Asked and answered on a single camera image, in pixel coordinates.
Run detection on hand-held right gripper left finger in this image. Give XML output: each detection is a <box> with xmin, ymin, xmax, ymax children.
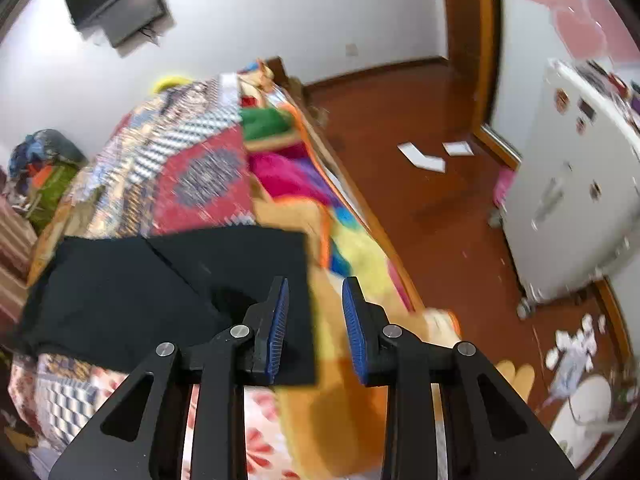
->
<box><xmin>50</xmin><ymin>276</ymin><xmax>291</xmax><ymax>480</ymax></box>

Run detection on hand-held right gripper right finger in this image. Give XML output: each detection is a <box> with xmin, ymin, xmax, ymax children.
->
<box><xmin>341</xmin><ymin>276</ymin><xmax>578</xmax><ymax>480</ymax></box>

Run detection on black pants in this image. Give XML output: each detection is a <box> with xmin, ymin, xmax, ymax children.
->
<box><xmin>12</xmin><ymin>225</ymin><xmax>318</xmax><ymax>388</ymax></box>

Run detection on multicoloured fleece blanket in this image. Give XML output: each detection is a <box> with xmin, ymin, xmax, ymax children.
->
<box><xmin>237</xmin><ymin>60</ymin><xmax>536</xmax><ymax>477</ymax></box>

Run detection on patchwork patterned bedsheet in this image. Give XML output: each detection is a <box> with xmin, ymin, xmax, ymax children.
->
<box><xmin>7</xmin><ymin>72</ymin><xmax>301</xmax><ymax>480</ymax></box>

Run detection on pink plastic object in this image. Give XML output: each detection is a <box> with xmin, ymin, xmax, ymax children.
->
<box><xmin>492</xmin><ymin>167</ymin><xmax>516</xmax><ymax>209</ymax></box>

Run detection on pile of crumpled white paper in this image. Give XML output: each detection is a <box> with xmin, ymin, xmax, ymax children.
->
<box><xmin>544</xmin><ymin>314</ymin><xmax>608</xmax><ymax>402</ymax></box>

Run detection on white round stool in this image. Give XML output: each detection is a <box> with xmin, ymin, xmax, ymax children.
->
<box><xmin>550</xmin><ymin>375</ymin><xmax>626</xmax><ymax>467</ymax></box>

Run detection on white refrigerator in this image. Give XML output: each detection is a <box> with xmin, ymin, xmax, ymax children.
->
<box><xmin>500</xmin><ymin>57</ymin><xmax>640</xmax><ymax>318</ymax></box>

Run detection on yellow pillow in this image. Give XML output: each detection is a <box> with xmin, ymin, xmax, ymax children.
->
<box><xmin>152</xmin><ymin>75</ymin><xmax>193</xmax><ymax>94</ymax></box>

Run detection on striped curtain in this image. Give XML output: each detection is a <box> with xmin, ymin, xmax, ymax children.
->
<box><xmin>0</xmin><ymin>170</ymin><xmax>38</xmax><ymax>331</ymax></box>

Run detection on pile of clothes and bags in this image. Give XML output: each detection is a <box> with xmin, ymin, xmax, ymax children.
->
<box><xmin>7</xmin><ymin>129</ymin><xmax>88</xmax><ymax>231</ymax></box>

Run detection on wooden bed frame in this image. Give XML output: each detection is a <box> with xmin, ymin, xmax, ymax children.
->
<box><xmin>265</xmin><ymin>56</ymin><xmax>426</xmax><ymax>311</ymax></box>

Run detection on wooden door frame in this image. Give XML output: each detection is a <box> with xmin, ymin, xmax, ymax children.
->
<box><xmin>440</xmin><ymin>0</ymin><xmax>521</xmax><ymax>167</ymax></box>

